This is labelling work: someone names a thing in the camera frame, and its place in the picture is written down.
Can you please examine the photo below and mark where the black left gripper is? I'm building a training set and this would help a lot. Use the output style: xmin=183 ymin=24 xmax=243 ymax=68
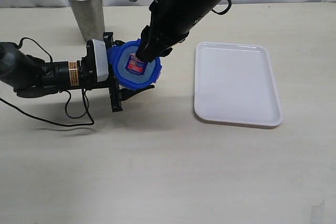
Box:
xmin=80 ymin=32 xmax=155 ymax=112

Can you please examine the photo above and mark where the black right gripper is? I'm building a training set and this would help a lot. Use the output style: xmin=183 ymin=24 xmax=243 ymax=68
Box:
xmin=136 ymin=0 xmax=221 ymax=62

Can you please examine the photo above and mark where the stainless steel cup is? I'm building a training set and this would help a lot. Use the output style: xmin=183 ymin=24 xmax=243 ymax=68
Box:
xmin=68 ymin=0 xmax=105 ymax=41

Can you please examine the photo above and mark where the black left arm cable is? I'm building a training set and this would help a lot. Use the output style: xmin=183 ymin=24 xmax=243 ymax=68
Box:
xmin=0 ymin=37 xmax=95 ymax=126

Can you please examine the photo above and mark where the blue plastic snap lid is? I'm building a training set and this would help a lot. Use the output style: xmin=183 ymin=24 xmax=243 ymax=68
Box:
xmin=107 ymin=39 xmax=161 ymax=90

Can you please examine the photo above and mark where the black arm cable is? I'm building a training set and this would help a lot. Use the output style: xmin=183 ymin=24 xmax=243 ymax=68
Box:
xmin=211 ymin=0 xmax=232 ymax=15
xmin=0 ymin=37 xmax=95 ymax=126

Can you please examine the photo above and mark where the clear plastic tall container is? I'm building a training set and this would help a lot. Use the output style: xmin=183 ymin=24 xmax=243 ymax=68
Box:
xmin=152 ymin=63 xmax=162 ymax=83

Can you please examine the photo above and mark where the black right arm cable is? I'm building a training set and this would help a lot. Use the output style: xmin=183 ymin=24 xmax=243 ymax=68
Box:
xmin=211 ymin=0 xmax=232 ymax=15

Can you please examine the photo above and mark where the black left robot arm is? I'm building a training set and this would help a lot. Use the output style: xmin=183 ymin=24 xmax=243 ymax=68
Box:
xmin=1 ymin=33 xmax=162 ymax=112

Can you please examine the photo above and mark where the white rectangular tray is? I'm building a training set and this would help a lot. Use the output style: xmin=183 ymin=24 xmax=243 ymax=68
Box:
xmin=194 ymin=42 xmax=284 ymax=129

